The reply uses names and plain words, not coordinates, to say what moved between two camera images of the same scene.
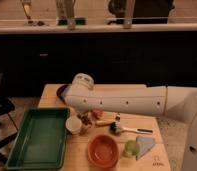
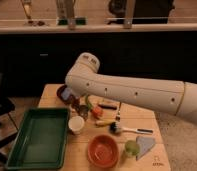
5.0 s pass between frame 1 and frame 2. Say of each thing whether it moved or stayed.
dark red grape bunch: moved
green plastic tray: stayed
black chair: stayed
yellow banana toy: stayed
